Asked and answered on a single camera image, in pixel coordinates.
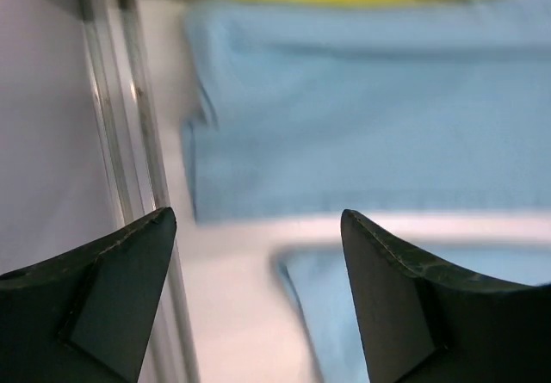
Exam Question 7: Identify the light blue trousers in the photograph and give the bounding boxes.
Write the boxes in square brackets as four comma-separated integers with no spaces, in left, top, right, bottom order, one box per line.
[178,0,551,383]

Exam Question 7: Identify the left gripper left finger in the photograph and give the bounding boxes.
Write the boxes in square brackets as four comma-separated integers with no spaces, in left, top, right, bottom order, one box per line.
[1,207,176,382]

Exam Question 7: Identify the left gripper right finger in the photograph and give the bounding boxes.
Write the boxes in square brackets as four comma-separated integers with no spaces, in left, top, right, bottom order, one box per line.
[341,210,550,382]

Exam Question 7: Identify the aluminium mounting rail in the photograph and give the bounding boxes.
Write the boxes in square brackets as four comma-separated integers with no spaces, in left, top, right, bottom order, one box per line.
[78,0,200,382]

